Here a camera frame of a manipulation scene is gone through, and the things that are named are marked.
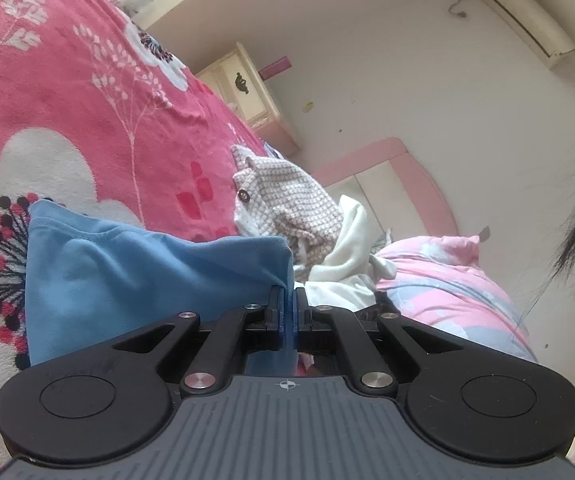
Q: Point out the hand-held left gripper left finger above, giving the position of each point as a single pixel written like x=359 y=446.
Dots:
x=278 y=317

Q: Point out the red floral blanket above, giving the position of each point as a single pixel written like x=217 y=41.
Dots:
x=67 y=100

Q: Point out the pink floral quilt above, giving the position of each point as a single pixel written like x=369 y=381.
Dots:
x=447 y=290

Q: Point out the blue shirt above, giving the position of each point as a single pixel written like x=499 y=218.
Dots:
x=142 y=280

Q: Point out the checked garment with button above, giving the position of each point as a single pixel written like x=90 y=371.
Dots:
x=292 y=195

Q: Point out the white garment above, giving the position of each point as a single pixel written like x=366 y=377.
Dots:
x=352 y=250

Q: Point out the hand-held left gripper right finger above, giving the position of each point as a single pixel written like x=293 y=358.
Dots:
x=295 y=320

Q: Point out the white air conditioner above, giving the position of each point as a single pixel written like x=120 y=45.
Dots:
x=522 y=15

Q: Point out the cream nightstand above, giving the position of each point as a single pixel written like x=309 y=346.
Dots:
x=247 y=90

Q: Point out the pink box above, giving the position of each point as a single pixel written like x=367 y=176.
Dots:
x=275 y=67

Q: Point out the pink bed headboard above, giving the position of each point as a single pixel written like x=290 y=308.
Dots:
x=417 y=170

